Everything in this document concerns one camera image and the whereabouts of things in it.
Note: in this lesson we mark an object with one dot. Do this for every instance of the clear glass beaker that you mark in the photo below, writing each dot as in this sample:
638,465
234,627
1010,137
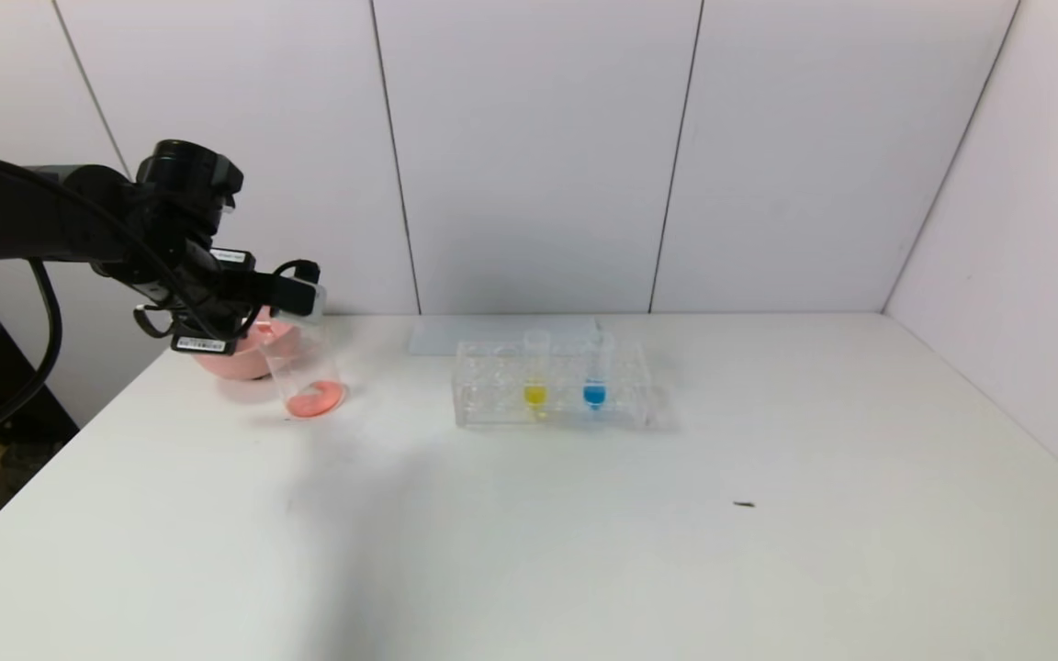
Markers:
318,399

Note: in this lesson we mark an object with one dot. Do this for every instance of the pink plastic bowl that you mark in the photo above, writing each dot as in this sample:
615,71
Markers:
235,363

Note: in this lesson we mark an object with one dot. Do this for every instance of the white paper sheet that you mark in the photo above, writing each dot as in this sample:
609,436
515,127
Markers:
492,330

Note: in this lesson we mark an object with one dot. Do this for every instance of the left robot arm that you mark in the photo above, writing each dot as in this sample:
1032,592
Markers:
33,216

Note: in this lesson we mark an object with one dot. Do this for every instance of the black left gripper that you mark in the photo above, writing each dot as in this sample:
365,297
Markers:
203,343

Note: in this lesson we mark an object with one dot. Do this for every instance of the test tube with yellow pigment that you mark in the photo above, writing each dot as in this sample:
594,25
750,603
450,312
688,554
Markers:
535,396

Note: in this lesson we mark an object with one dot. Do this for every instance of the clear acrylic test tube rack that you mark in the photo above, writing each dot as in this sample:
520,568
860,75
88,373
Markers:
625,395

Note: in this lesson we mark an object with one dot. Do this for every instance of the test tube with blue pigment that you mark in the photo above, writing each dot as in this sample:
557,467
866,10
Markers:
594,395

